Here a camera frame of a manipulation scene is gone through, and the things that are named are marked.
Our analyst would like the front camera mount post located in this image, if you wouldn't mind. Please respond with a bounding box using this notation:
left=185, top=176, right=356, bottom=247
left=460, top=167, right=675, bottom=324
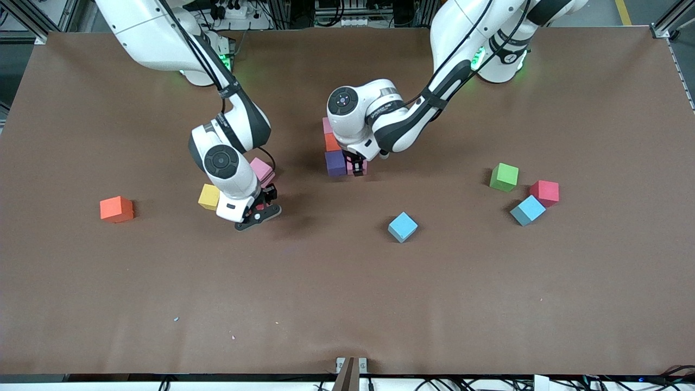
left=336, top=357, right=368, bottom=391

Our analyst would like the purple foam cube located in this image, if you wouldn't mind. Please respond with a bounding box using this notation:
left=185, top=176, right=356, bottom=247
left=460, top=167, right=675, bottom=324
left=325, top=150, right=349, bottom=178

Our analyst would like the aluminium frame profile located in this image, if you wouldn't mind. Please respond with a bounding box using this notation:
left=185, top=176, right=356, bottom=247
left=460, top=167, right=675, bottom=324
left=0, top=0, right=82, bottom=45
left=649, top=0, right=695, bottom=74

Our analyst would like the green foam cube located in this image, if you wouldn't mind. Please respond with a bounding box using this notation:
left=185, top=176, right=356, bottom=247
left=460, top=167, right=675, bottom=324
left=489, top=162, right=519, bottom=193

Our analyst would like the blue foam cube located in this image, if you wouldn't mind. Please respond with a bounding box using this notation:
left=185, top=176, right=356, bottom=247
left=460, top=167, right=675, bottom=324
left=388, top=212, right=418, bottom=243
left=510, top=195, right=547, bottom=227

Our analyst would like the large table cover sheet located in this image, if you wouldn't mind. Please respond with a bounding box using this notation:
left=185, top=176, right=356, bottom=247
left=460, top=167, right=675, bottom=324
left=0, top=27, right=695, bottom=376

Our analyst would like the dark equipment rack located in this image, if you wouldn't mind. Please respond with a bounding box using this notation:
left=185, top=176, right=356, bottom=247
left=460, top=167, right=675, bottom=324
left=312, top=0, right=429, bottom=28

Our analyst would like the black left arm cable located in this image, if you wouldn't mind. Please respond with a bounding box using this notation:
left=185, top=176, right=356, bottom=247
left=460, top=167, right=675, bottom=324
left=402, top=0, right=530, bottom=109

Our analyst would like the yellow foam cube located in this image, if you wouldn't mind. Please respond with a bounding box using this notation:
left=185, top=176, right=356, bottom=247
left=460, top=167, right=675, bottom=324
left=198, top=184, right=220, bottom=211

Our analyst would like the white power strip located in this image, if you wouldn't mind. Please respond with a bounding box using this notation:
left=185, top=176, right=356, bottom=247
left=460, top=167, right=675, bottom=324
left=209, top=0, right=250, bottom=20

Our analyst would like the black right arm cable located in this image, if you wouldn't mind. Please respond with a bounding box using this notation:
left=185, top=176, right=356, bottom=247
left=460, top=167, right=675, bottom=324
left=157, top=0, right=277, bottom=185

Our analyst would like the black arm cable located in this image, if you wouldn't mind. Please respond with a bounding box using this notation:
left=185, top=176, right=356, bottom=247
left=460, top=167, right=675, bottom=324
left=157, top=0, right=277, bottom=185
left=402, top=0, right=530, bottom=109

